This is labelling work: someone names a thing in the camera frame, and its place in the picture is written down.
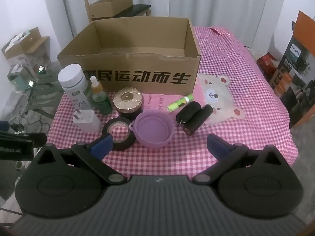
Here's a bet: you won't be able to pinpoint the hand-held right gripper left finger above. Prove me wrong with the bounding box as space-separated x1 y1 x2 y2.
32 133 125 185

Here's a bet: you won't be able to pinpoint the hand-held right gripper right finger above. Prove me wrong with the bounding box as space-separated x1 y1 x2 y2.
192 133 284 185

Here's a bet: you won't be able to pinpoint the black tape roll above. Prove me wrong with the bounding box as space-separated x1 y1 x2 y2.
102 117 136 151

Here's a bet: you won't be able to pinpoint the white charger plug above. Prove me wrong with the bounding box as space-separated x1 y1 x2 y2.
72 109 102 134

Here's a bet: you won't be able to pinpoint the green dropper bottle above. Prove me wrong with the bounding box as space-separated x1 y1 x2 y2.
89 76 113 115

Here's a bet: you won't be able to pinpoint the gold lid cosmetic jar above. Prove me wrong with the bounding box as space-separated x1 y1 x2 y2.
113 88 144 120

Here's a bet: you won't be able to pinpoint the purple collapsible bowl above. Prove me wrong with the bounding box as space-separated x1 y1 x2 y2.
129 110 175 149

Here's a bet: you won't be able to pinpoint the white capped bottle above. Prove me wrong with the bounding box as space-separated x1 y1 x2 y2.
57 64 90 112

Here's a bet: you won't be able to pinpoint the large printed cardboard box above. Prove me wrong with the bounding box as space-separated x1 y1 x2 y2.
57 17 202 96

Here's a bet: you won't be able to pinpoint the green folding rack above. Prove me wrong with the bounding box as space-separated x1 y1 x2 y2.
25 64 65 118

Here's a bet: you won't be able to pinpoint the green lip balm tube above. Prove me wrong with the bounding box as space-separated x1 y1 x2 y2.
167 95 193 112

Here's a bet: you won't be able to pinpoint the pink checked bear blanket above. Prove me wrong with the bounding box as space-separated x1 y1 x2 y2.
47 26 299 177

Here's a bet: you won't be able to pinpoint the open flap cardboard box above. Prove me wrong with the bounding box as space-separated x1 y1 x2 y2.
1 28 51 59

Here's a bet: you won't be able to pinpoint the red bag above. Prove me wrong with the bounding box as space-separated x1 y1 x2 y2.
256 53 280 74

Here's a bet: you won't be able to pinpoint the orange black appliance carton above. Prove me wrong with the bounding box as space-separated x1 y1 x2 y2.
268 10 315 128

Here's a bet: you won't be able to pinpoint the small cardboard box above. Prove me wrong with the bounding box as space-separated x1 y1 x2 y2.
88 0 133 21

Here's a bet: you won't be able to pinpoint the tangled floor cables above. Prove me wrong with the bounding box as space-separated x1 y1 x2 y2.
8 112 51 134

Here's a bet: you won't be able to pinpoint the grey wall pipe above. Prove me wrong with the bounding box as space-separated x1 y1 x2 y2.
61 0 75 38

